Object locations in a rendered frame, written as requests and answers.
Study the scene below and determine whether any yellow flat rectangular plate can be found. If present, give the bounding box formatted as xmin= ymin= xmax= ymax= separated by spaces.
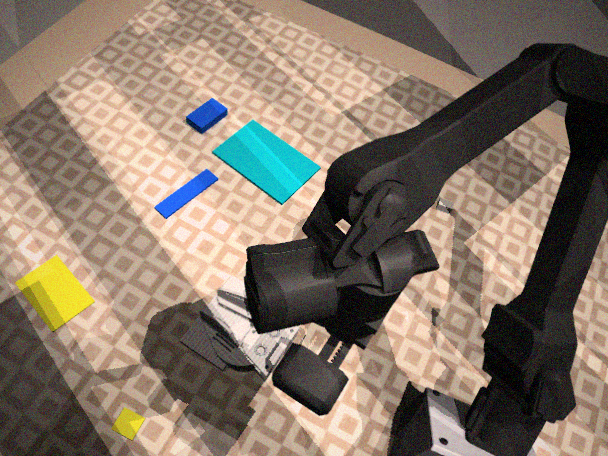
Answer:
xmin=15 ymin=255 xmax=95 ymax=333

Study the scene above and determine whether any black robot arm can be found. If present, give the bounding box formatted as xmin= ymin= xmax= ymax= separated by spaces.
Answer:
xmin=243 ymin=43 xmax=608 ymax=456

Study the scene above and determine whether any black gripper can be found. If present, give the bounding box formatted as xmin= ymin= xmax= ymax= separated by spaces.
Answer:
xmin=271 ymin=303 xmax=392 ymax=416

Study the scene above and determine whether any teal flat rectangular plate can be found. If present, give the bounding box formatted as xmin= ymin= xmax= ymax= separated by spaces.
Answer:
xmin=212 ymin=120 xmax=321 ymax=205

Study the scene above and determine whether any yellow square block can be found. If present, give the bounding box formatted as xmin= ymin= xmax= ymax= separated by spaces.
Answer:
xmin=112 ymin=408 xmax=145 ymax=441

